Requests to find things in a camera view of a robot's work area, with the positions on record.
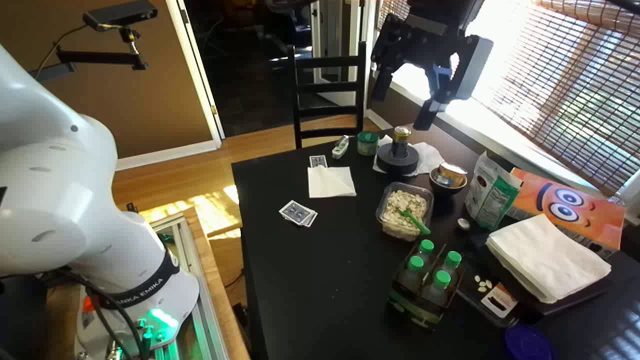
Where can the white door frame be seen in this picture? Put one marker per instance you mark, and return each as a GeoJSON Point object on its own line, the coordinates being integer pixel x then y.
{"type": "Point", "coordinates": [200, 81]}

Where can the white green food pouch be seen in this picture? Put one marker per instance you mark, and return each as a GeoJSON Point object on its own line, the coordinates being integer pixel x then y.
{"type": "Point", "coordinates": [490, 192]}

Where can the black tray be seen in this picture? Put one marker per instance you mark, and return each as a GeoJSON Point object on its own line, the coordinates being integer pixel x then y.
{"type": "Point", "coordinates": [561, 307]}

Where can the small blue patterned card box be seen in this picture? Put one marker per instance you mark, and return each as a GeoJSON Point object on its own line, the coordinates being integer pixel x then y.
{"type": "Point", "coordinates": [319, 160]}

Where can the white card with black slot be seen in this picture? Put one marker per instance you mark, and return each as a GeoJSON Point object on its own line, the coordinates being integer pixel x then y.
{"type": "Point", "coordinates": [507, 297]}

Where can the wooden frame cart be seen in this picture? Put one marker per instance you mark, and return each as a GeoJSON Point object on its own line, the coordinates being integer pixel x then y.
{"type": "Point", "coordinates": [212, 307]}

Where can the clear container of seeds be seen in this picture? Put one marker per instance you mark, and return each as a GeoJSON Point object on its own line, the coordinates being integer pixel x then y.
{"type": "Point", "coordinates": [401, 202]}

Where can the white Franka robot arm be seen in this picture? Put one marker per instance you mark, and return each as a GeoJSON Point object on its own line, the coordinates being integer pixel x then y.
{"type": "Point", "coordinates": [53, 201]}

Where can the colourful snack bag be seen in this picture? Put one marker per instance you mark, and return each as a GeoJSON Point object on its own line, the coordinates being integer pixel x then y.
{"type": "Point", "coordinates": [586, 213]}

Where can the green capped clear bottle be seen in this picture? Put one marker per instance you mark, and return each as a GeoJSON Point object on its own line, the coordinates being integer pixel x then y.
{"type": "Point", "coordinates": [454, 258]}
{"type": "Point", "coordinates": [426, 249]}
{"type": "Point", "coordinates": [417, 265]}
{"type": "Point", "coordinates": [443, 278]}

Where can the white window sill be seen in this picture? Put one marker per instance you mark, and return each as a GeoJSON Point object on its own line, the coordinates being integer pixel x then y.
{"type": "Point", "coordinates": [533, 152]}

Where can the brass round topped object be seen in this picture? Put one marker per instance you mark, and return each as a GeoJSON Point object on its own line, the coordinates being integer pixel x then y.
{"type": "Point", "coordinates": [401, 135]}

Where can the bamboo window blinds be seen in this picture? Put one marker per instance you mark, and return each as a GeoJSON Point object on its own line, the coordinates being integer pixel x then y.
{"type": "Point", "coordinates": [566, 81]}

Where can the crumpled white paper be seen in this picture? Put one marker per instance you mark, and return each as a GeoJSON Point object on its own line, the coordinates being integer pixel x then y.
{"type": "Point", "coordinates": [431, 157]}

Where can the green plastic scoop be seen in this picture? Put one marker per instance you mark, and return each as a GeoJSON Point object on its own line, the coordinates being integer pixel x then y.
{"type": "Point", "coordinates": [414, 220]}

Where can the pack of green bottles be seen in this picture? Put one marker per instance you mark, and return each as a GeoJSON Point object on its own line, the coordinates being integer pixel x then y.
{"type": "Point", "coordinates": [406, 310]}

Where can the small white round cap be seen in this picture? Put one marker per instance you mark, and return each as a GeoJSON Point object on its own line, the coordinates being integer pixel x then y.
{"type": "Point", "coordinates": [464, 223]}

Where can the small green jar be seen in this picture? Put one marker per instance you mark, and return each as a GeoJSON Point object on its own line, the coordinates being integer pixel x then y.
{"type": "Point", "coordinates": [367, 142]}

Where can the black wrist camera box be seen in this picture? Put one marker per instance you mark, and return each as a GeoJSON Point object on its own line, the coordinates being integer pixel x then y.
{"type": "Point", "coordinates": [474, 66]}

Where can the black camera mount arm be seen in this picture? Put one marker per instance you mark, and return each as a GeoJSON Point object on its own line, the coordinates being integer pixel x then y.
{"type": "Point", "coordinates": [101, 58]}

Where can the folded white towel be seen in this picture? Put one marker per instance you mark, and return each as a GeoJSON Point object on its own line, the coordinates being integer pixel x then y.
{"type": "Point", "coordinates": [542, 256]}

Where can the black tape roll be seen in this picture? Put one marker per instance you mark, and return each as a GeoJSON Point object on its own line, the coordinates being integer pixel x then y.
{"type": "Point", "coordinates": [398, 163]}

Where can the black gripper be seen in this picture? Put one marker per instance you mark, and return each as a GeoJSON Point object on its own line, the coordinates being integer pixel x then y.
{"type": "Point", "coordinates": [423, 40]}

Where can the black mounted camera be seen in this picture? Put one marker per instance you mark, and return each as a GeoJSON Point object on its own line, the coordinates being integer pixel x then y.
{"type": "Point", "coordinates": [120, 13]}

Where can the orange label tin can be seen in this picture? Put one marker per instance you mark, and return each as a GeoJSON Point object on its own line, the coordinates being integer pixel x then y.
{"type": "Point", "coordinates": [452, 175]}

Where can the blue round lid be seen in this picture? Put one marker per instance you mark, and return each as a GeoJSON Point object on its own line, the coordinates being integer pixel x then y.
{"type": "Point", "coordinates": [527, 343]}

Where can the white paper napkin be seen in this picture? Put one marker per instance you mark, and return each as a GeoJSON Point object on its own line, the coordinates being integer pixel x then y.
{"type": "Point", "coordinates": [330, 182]}

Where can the black wooden chair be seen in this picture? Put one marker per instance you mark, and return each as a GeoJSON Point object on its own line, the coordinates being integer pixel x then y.
{"type": "Point", "coordinates": [326, 63]}

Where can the blue patterned playing cards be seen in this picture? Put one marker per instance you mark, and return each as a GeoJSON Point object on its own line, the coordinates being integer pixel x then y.
{"type": "Point", "coordinates": [299, 213]}

